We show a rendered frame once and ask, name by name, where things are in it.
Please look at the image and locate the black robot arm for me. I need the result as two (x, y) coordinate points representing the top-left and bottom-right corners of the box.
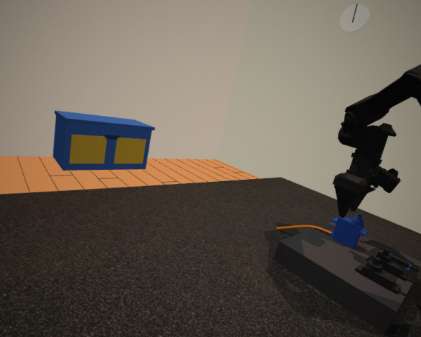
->
(338, 65), (421, 193)

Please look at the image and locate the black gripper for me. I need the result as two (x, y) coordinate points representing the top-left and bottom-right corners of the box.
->
(333, 149), (382, 218)

